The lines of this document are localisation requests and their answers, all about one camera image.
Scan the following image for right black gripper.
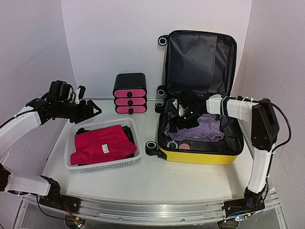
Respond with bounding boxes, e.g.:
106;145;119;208
168;108;202;134

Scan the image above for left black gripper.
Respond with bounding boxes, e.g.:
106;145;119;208
57;99;102;124

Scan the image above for purple garment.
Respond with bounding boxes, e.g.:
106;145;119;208
164;114;224;142

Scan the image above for red t-shirt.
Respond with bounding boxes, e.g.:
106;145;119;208
70;125;138;166

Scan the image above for yellow Pikachu hard-shell suitcase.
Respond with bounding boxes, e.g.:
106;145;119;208
145;30;244;165

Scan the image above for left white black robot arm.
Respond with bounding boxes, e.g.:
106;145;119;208
0;98;102;209

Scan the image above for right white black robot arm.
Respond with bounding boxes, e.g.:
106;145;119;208
169;94;279;219

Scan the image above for pink powder makeup compact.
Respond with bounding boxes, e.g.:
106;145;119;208
179;142;192;150

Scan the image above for white perforated plastic basket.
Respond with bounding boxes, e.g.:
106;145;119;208
64;117;142;173

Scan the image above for black pink drawer organizer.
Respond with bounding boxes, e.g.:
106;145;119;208
112;73;147;115

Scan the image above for small green circuit board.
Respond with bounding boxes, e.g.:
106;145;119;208
66;219;85;229

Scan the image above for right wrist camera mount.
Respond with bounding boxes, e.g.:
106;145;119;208
172;90;198;112

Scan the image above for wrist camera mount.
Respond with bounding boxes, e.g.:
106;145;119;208
172;90;198;112
46;80;86;104

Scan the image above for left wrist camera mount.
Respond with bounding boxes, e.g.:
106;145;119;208
46;80;86;104

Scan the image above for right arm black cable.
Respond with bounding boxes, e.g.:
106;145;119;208
269;99;292;148

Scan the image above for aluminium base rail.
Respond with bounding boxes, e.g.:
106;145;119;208
22;181;284;224

